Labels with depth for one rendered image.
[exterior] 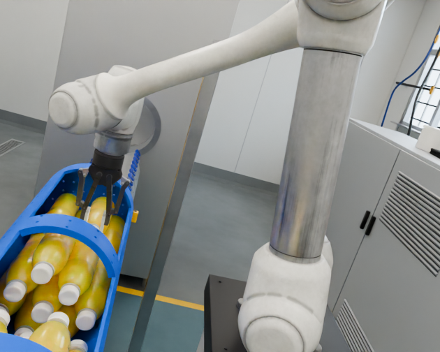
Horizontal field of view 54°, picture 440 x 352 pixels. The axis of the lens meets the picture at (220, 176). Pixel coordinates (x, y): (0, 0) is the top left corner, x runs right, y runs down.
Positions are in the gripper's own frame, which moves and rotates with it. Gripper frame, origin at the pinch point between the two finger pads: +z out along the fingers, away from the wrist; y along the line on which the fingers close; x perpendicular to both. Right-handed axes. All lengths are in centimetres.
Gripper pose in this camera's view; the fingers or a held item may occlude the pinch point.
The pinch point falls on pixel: (93, 223)
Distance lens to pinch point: 120.5
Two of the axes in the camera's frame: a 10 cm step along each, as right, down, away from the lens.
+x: 1.0, 3.1, -9.5
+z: -2.8, 9.2, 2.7
